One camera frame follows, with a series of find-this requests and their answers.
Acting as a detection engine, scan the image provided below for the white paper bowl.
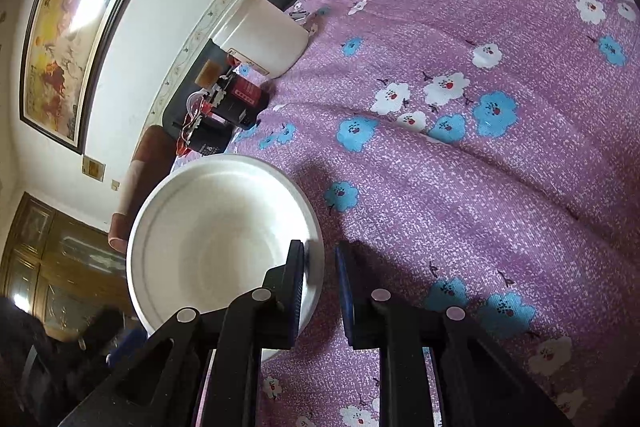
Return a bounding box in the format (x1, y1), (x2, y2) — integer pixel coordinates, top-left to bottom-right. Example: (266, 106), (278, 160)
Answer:
(126, 154), (326, 363)

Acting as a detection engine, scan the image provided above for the white plastic jar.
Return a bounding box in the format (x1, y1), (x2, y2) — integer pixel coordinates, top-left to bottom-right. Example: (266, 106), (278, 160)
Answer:
(211, 0), (311, 78)

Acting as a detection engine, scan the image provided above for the brown upholstered chair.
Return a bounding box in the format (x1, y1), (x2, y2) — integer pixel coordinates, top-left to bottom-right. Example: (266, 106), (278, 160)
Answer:
(109, 126), (175, 254)

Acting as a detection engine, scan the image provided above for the black and red device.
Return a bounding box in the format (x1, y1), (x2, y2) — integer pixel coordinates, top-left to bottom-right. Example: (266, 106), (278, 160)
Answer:
(187, 74), (268, 130)

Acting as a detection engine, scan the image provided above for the purple floral tablecloth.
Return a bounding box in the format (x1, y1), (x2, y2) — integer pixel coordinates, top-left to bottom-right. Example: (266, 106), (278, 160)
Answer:
(170, 0), (640, 427)

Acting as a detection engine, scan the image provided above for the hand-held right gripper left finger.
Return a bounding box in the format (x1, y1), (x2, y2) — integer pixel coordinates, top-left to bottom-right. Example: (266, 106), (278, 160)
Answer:
(57, 239), (307, 427)

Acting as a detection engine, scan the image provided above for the dark cloth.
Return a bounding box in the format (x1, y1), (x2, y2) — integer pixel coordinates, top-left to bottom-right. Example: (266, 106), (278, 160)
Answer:
(0, 297), (148, 427)

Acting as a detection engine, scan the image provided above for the carved wooden wardrobe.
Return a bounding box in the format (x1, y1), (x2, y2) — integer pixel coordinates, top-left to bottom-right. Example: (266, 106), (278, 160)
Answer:
(0, 192), (136, 343)

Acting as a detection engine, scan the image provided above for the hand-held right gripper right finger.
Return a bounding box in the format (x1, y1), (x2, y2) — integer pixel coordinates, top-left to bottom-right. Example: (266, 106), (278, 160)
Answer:
(335, 240), (573, 427)

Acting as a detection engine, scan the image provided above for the dark framed wall painting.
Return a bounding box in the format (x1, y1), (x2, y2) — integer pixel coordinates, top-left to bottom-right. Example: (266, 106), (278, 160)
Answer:
(19, 0), (153, 155)

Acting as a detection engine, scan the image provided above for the black electronic device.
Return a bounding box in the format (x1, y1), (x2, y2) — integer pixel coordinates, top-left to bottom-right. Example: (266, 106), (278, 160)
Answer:
(172, 117), (236, 158)

